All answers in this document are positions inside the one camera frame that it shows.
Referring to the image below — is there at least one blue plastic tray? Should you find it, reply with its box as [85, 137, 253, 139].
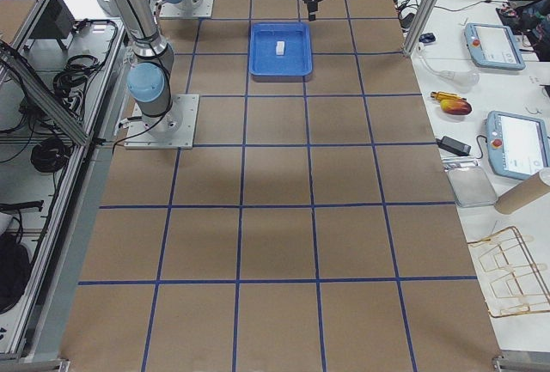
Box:
[248, 22, 313, 82]

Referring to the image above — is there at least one yellow screwdriver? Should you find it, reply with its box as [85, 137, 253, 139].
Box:
[431, 91, 464, 101]

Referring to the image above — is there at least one clear light bulb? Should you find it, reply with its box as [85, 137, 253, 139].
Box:
[416, 43, 480, 88]

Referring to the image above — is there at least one red yellow mango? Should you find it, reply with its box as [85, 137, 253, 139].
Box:
[440, 99, 472, 116]

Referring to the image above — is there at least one teach pendant far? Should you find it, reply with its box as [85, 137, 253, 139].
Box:
[464, 23, 525, 71]

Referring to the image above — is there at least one teach pendant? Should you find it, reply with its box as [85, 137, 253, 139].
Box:
[486, 111, 549, 180]
[464, 23, 525, 71]

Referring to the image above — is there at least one black power adapter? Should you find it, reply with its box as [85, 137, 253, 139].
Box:
[436, 136, 471, 156]

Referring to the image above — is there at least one clear plastic container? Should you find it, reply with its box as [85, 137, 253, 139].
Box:
[446, 167, 498, 208]

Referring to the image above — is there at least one teach pendant near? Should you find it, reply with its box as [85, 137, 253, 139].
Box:
[486, 111, 549, 180]

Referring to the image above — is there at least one cardboard tube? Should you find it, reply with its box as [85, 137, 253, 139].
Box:
[494, 168, 549, 215]

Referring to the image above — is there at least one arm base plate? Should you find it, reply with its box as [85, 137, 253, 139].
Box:
[159, 0, 214, 20]
[123, 94, 199, 149]

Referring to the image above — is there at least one aluminium frame post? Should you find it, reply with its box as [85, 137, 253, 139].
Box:
[402, 0, 437, 57]

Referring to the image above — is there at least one gold wire rack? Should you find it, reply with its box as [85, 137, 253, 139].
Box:
[468, 226, 549, 319]

